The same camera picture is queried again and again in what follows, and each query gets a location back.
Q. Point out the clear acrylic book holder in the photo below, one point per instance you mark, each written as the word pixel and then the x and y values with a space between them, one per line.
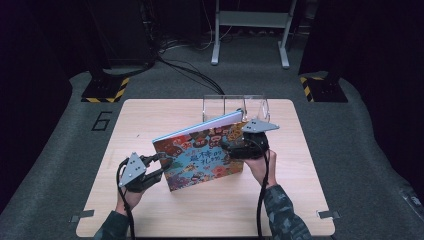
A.
pixel 216 103

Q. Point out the grey metal table bracket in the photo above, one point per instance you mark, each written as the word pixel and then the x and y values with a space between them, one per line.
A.
pixel 328 214
pixel 81 216

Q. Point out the white metal stand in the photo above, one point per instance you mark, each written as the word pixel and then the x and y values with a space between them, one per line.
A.
pixel 250 20

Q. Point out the light blue book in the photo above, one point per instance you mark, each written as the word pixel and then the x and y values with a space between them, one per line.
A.
pixel 206 124

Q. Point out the black hazard-striped stand base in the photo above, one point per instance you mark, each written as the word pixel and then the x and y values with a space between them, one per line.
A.
pixel 106 90
pixel 325 90

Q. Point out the person's right hand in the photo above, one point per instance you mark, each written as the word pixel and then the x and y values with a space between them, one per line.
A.
pixel 256 170

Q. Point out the colourful cartoon picture book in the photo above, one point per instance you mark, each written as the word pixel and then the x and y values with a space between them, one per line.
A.
pixel 200 160

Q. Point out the person's left hand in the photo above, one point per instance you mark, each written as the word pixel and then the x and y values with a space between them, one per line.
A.
pixel 131 198

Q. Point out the black equipment cabinet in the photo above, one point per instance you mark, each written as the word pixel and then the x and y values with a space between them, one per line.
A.
pixel 120 30

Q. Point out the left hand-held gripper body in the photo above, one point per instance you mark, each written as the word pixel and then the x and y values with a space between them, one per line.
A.
pixel 133 170

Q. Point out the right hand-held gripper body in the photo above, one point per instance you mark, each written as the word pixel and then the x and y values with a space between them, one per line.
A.
pixel 250 143

